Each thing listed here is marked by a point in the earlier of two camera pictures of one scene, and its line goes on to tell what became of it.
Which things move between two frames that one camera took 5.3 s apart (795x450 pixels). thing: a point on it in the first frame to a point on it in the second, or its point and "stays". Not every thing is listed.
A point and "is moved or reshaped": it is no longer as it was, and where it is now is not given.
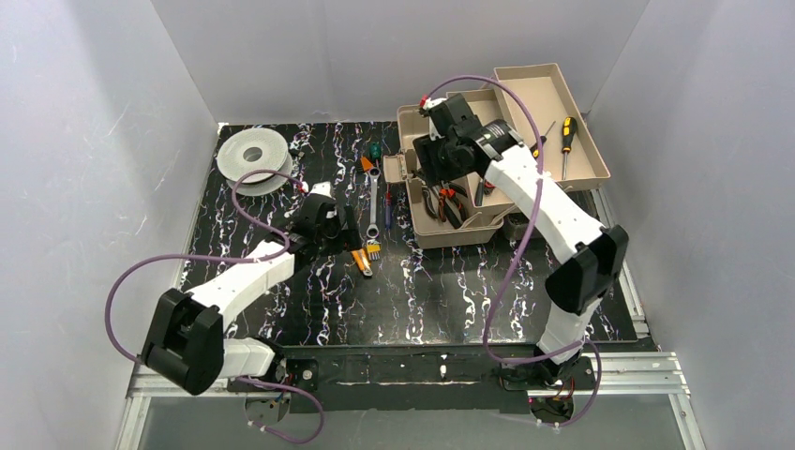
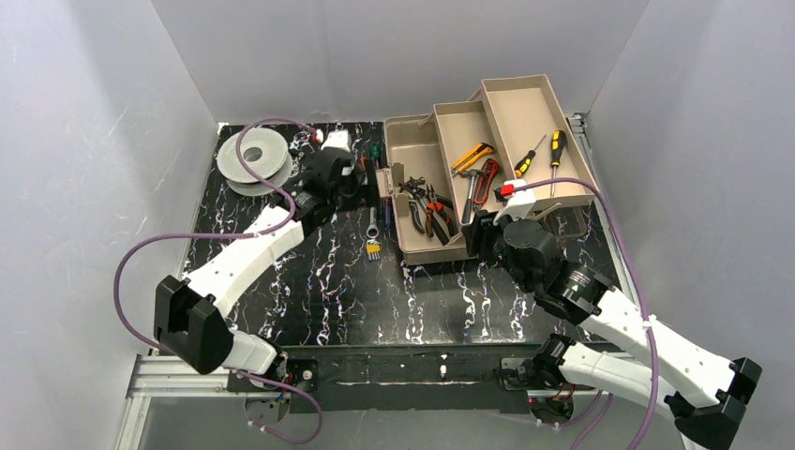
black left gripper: (347, 225) to (358, 184)
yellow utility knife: (362, 260) is moved or reshaped
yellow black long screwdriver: (569, 130) to (558, 143)
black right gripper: (431, 169) to (483, 229)
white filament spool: (249, 149) stays
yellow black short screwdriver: (534, 148) is moved or reshaped
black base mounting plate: (417, 378) stays
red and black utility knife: (487, 187) is moved or reshaped
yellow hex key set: (373, 250) stays
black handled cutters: (431, 199) to (413, 189)
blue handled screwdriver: (388, 210) stays
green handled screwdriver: (375, 150) stays
